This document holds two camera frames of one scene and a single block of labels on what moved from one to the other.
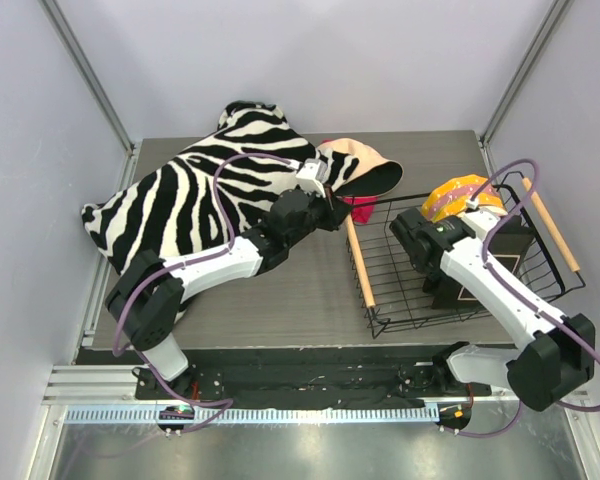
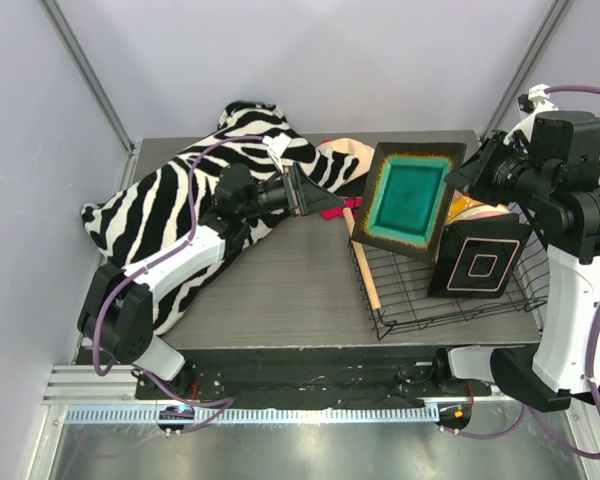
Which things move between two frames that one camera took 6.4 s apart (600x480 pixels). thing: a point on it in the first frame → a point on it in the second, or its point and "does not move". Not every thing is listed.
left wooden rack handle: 361,263 does not move
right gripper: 431,286 → 478,163
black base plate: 313,373 does not move
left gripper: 334,211 → 296,191
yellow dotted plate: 441,190 → 460,203
